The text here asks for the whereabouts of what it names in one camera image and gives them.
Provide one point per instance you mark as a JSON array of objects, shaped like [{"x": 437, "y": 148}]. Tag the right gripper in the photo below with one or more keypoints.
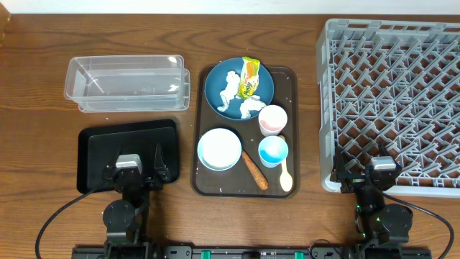
[{"x": 353, "y": 179}]

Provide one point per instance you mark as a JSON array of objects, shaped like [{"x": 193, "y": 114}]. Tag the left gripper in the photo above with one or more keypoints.
[{"x": 133, "y": 178}]

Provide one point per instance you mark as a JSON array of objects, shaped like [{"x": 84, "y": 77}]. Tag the cream plastic spoon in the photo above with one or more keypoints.
[{"x": 286, "y": 180}]

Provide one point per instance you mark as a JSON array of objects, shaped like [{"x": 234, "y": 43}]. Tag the light blue cup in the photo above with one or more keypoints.
[{"x": 272, "y": 151}]

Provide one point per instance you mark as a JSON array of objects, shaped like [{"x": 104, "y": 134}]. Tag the pink white cup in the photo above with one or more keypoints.
[{"x": 272, "y": 119}]

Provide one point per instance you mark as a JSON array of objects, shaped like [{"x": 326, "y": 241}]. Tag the dark blue plate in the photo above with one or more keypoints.
[{"x": 216, "y": 82}]

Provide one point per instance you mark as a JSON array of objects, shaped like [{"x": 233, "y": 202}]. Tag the white tissue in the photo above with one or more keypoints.
[
  {"x": 231, "y": 90},
  {"x": 252, "y": 103}
]

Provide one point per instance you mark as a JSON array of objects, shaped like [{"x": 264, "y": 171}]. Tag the yellow green snack wrapper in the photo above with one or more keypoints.
[{"x": 249, "y": 78}]

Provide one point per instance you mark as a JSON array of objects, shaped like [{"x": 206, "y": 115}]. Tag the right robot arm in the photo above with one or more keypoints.
[{"x": 385, "y": 227}]

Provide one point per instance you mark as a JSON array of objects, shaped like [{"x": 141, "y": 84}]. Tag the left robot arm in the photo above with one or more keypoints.
[{"x": 126, "y": 219}]

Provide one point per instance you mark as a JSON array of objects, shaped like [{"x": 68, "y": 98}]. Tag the black waste bin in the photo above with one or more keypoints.
[{"x": 99, "y": 146}]

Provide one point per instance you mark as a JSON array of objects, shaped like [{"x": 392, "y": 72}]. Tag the clear plastic waste bin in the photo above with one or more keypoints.
[{"x": 128, "y": 83}]

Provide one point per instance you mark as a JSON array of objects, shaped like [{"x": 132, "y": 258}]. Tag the grey dishwasher rack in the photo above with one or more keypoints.
[{"x": 396, "y": 84}]

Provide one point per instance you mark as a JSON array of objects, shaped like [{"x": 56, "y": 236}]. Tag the light blue rice bowl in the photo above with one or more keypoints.
[{"x": 219, "y": 149}]

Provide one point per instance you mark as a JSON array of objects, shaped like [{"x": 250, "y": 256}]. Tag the orange carrot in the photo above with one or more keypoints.
[{"x": 257, "y": 175}]

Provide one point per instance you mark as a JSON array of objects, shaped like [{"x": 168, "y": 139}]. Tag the dark brown serving tray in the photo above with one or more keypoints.
[{"x": 238, "y": 181}]

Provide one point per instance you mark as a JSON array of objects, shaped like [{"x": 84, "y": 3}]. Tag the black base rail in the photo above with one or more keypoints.
[{"x": 185, "y": 252}]

